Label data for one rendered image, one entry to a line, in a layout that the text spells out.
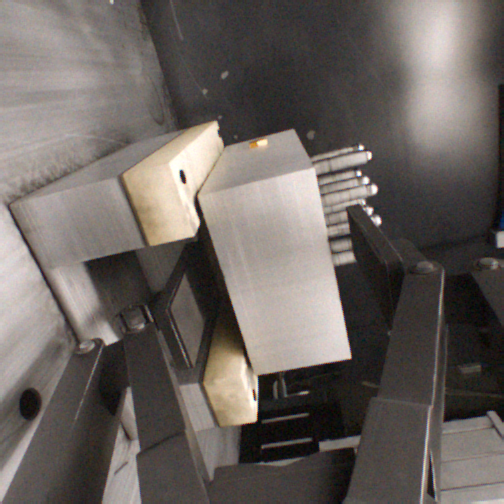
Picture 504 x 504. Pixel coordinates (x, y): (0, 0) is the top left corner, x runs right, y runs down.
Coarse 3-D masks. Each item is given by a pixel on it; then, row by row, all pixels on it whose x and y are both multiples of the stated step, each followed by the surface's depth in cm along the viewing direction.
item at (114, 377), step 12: (156, 300) 18; (156, 324) 16; (108, 348) 15; (120, 348) 15; (108, 360) 14; (120, 360) 14; (168, 360) 16; (108, 372) 14; (120, 372) 15; (108, 384) 15; (120, 384) 15
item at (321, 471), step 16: (352, 448) 8; (240, 464) 9; (256, 464) 9; (288, 464) 8; (304, 464) 8; (320, 464) 8; (336, 464) 8; (352, 464) 8; (224, 480) 8; (240, 480) 8; (256, 480) 8; (272, 480) 8; (288, 480) 8; (304, 480) 8; (320, 480) 8; (336, 480) 8; (208, 496) 8; (224, 496) 8; (240, 496) 8; (256, 496) 8; (272, 496) 8; (288, 496) 8; (304, 496) 8; (320, 496) 7; (336, 496) 7
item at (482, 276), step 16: (480, 272) 13; (496, 272) 12; (480, 288) 12; (496, 288) 12; (496, 304) 11; (496, 320) 11; (480, 336) 13; (496, 336) 11; (496, 352) 11; (496, 368) 11
